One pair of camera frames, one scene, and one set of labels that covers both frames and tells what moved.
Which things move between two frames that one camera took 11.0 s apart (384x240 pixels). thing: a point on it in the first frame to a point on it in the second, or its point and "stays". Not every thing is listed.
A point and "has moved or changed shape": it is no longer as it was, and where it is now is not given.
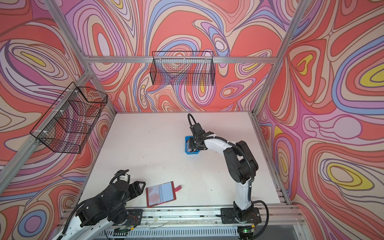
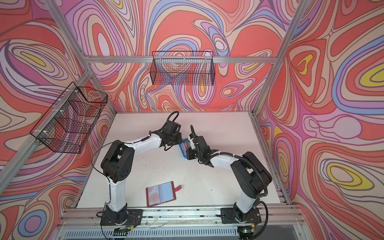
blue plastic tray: x=188 y=150 has moved or changed shape
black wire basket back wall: x=185 y=68 stays
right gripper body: x=194 y=144 to x=194 y=154
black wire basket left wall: x=66 y=126 stays
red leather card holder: x=161 y=193 stays
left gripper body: x=131 y=192 to x=176 y=139
